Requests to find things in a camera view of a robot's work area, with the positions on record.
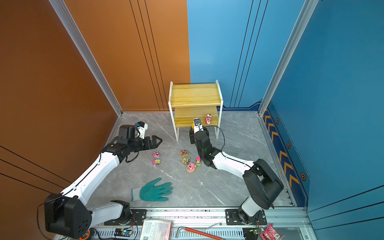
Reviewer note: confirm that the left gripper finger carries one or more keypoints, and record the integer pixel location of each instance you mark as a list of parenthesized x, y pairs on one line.
[(155, 138), (156, 142)]

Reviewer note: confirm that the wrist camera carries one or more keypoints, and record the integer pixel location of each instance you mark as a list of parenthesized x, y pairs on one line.
[(198, 125), (141, 128)]

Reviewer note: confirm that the pink green toy vehicle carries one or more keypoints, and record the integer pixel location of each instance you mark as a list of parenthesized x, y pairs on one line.
[(198, 161)]

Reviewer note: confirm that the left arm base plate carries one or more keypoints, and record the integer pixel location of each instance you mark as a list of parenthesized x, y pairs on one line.
[(132, 217)]

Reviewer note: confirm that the pink bear toy yellow base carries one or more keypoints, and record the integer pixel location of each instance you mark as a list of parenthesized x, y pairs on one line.
[(191, 167)]

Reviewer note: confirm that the yellow wooden two-tier shelf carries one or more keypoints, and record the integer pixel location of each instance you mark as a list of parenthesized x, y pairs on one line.
[(190, 101)]

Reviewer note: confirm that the green circuit board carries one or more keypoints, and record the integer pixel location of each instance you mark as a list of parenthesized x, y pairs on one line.
[(123, 232)]

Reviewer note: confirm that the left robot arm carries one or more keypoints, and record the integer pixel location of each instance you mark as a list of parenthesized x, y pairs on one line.
[(66, 213)]

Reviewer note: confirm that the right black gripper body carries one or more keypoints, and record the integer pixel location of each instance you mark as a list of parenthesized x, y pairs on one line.
[(193, 138)]

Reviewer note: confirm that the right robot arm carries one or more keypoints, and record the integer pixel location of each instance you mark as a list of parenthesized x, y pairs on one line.
[(263, 185)]

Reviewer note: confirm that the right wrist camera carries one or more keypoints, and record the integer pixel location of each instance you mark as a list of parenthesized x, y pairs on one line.
[(198, 125)]

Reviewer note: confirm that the plastic bag with papers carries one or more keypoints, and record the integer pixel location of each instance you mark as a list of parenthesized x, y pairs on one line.
[(156, 230)]

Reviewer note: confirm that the small board right edge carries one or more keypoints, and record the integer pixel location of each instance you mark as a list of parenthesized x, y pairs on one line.
[(250, 234)]

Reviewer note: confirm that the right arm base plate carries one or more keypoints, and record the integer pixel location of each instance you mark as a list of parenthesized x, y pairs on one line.
[(239, 217)]

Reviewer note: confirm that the orange tape measure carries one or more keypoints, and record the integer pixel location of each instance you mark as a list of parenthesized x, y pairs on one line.
[(86, 236)]

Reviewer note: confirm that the red handled hex wrench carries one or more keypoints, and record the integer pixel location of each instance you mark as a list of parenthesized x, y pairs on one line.
[(197, 232)]

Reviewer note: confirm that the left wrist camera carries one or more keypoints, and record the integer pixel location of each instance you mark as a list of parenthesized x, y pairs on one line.
[(141, 128)]

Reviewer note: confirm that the pink toy car upper left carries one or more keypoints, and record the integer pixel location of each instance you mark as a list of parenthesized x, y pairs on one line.
[(156, 155)]

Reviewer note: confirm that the pink green toy car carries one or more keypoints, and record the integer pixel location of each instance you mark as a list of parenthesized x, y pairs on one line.
[(157, 162)]

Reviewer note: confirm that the orange toy car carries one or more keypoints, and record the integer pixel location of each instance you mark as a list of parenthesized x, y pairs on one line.
[(184, 153)]

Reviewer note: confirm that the pink snack packet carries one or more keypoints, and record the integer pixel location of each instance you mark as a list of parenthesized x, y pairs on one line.
[(271, 234)]

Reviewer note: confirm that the pink strawberry bear toy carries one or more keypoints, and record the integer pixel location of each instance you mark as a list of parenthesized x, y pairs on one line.
[(208, 119)]

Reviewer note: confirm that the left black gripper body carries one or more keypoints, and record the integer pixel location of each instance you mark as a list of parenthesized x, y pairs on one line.
[(141, 145)]

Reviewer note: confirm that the green orange toy truck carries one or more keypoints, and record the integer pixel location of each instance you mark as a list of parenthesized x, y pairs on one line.
[(186, 160)]

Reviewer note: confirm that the green rubber work glove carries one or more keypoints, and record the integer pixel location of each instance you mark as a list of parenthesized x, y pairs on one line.
[(151, 192)]

